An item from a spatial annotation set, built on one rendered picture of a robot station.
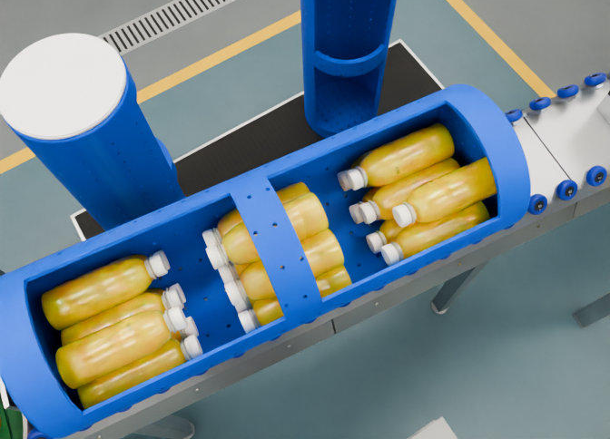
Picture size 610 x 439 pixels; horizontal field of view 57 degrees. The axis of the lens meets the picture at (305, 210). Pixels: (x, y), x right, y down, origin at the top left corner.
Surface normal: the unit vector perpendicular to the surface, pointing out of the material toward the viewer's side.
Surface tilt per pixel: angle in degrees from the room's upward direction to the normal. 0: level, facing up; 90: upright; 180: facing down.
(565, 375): 0
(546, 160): 0
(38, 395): 43
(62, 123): 0
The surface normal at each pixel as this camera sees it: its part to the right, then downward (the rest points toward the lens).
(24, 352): 0.10, -0.15
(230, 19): -0.02, -0.40
